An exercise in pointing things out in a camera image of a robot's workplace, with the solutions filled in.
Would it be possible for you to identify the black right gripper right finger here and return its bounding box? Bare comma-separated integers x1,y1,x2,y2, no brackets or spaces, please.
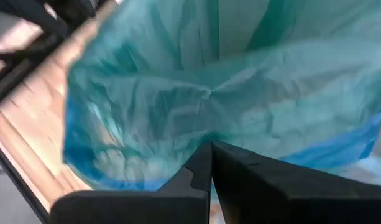
211,140,306,224

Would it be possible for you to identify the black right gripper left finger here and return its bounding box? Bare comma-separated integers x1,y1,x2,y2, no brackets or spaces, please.
157,141,213,224

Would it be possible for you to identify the teal trash bag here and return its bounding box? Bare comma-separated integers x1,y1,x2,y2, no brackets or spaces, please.
62,0,381,192

